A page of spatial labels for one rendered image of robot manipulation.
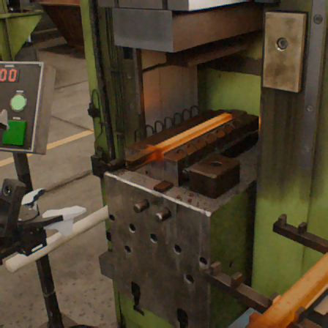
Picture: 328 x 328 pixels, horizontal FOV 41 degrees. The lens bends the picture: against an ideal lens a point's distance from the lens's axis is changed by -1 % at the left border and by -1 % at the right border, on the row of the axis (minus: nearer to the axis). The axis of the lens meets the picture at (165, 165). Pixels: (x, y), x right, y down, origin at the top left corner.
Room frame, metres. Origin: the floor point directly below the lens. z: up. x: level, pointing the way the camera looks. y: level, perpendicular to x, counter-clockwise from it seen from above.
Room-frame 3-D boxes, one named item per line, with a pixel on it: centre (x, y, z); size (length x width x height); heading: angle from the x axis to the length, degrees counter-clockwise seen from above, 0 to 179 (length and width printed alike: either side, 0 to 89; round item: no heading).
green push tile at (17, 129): (1.28, 0.46, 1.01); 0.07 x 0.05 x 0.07; 73
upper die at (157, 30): (1.27, -0.10, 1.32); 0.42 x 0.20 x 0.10; 138
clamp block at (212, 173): (1.04, -0.13, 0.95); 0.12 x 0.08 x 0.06; 138
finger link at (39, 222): (0.78, 0.26, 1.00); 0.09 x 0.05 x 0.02; 102
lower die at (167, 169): (1.27, -0.10, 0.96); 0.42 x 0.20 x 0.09; 138
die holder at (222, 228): (1.24, -0.15, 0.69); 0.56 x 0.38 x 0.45; 138
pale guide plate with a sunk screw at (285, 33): (1.00, -0.28, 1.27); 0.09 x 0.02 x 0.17; 48
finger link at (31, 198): (0.88, 0.30, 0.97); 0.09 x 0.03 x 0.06; 174
